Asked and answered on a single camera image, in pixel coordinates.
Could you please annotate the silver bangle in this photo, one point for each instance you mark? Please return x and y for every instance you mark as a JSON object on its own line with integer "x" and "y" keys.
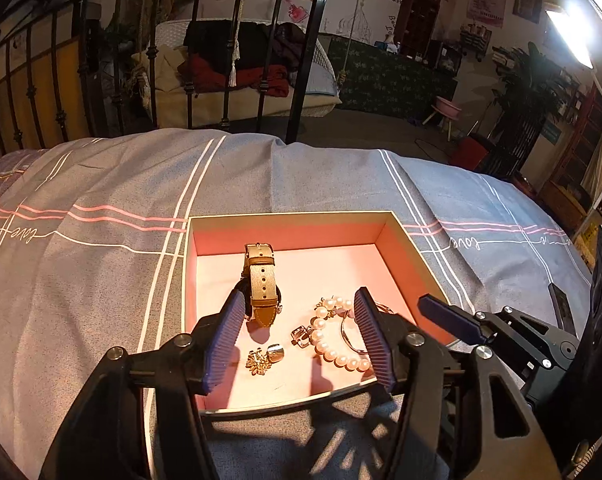
{"x": 348, "y": 340}

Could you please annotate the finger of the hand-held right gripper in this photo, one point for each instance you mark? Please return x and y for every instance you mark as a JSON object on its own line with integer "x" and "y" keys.
{"x": 451, "y": 317}
{"x": 563, "y": 310}

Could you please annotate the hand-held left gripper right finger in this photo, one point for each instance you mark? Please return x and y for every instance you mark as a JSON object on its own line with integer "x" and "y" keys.
{"x": 373, "y": 340}

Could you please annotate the green box with pink lining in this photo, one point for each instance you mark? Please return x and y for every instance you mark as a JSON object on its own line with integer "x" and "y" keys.
{"x": 311, "y": 265}

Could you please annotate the white floor lamp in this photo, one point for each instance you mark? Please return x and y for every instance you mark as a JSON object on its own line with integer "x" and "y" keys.
{"x": 573, "y": 40}

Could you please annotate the green patterned counter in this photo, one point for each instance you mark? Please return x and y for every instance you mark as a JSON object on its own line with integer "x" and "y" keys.
{"x": 391, "y": 80}

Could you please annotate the red bin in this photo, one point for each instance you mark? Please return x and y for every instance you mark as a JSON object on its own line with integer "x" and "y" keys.
{"x": 470, "y": 152}

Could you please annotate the red phone booth cabinet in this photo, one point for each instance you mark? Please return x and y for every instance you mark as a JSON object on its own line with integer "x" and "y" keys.
{"x": 418, "y": 15}

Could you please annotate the pink stool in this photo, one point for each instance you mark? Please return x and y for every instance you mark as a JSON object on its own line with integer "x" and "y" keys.
{"x": 446, "y": 107}

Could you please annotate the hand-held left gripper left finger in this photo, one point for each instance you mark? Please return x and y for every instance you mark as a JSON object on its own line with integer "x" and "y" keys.
{"x": 226, "y": 340}

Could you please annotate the potted plant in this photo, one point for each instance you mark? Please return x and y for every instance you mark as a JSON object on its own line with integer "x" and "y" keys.
{"x": 526, "y": 100}

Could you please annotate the pile of dark clothes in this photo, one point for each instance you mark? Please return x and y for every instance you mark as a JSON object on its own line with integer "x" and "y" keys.
{"x": 216, "y": 50}

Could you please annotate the black iron bed frame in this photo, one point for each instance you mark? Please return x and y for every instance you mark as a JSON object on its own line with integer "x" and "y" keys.
{"x": 308, "y": 85}

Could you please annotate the gold flower brooch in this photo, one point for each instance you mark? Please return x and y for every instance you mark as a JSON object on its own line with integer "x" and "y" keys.
{"x": 258, "y": 362}

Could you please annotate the grey striped blanket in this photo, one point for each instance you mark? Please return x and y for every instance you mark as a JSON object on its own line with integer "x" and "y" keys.
{"x": 106, "y": 260}

